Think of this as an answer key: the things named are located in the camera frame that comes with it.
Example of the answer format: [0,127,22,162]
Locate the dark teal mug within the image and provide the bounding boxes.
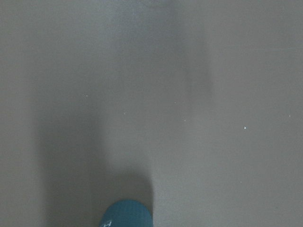
[98,200,153,227]

